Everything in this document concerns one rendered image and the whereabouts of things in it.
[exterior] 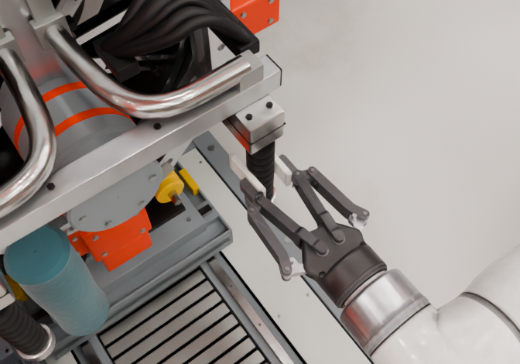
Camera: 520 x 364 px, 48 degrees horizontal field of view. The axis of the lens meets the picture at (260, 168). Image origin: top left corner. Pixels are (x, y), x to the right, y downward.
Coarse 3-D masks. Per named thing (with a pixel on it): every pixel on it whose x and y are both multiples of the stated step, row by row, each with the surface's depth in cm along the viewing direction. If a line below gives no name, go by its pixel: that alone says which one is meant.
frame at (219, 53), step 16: (224, 0) 80; (208, 32) 82; (192, 48) 92; (208, 48) 86; (224, 48) 87; (192, 64) 95; (208, 64) 89; (192, 80) 95; (160, 160) 99; (176, 160) 101; (48, 224) 94; (64, 224) 94
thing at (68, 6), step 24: (72, 0) 77; (120, 0) 104; (96, 24) 83; (168, 48) 97; (144, 72) 102; (168, 72) 98; (0, 120) 84; (144, 120) 102; (0, 144) 101; (0, 168) 97
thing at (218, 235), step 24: (192, 192) 150; (216, 216) 146; (192, 240) 145; (216, 240) 142; (0, 264) 139; (168, 264) 141; (192, 264) 144; (120, 288) 138; (144, 288) 136; (120, 312) 138; (72, 336) 131
